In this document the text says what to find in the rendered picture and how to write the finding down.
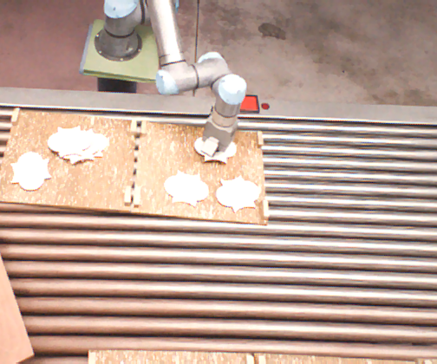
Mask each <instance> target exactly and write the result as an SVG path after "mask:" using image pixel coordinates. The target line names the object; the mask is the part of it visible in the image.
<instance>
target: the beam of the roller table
mask: <svg viewBox="0 0 437 364"><path fill-rule="evenodd" d="M215 100H216V98H215V97H202V96H183V95H163V94H126V93H107V92H88V91H68V90H49V89H30V88H12V87H0V108H15V107H19V108H21V110H42V111H62V112H82V113H103V114H141V115H162V116H182V117H202V118H209V116H210V115H209V112H210V111H211V108H212V104H213V103H214V102H215ZM258 100H259V99H258ZM264 102H265V103H268V104H269V105H270V108H269V109H268V110H264V109H262V107H261V104H262V103H264ZM259 105H260V114H238V117H237V119H243V120H282V121H303V122H323V123H344V124H366V125H386V126H407V127H437V107H416V106H396V105H376V104H355V103H335V102H316V101H279V100H259Z"/></svg>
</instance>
